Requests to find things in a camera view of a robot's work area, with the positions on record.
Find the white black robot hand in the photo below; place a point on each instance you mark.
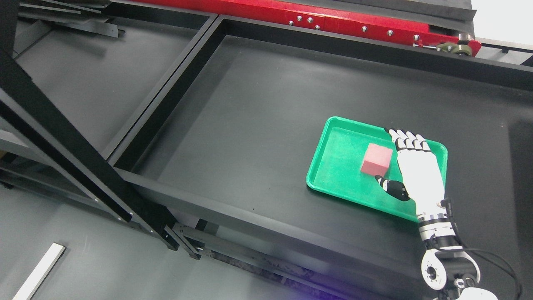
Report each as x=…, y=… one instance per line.
x=421, y=176

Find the pink foam block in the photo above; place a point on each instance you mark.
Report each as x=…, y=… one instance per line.
x=376, y=160

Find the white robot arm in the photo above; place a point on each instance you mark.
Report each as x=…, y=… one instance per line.
x=446, y=266

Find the green plastic tray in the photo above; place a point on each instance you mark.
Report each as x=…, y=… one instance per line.
x=336, y=167

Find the black metal shelf rack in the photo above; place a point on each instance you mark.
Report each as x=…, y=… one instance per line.
x=230, y=138

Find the red metal beam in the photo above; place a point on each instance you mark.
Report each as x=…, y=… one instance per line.
x=357, y=24

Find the white desk with leg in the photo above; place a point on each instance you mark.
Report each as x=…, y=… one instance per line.
x=40, y=272

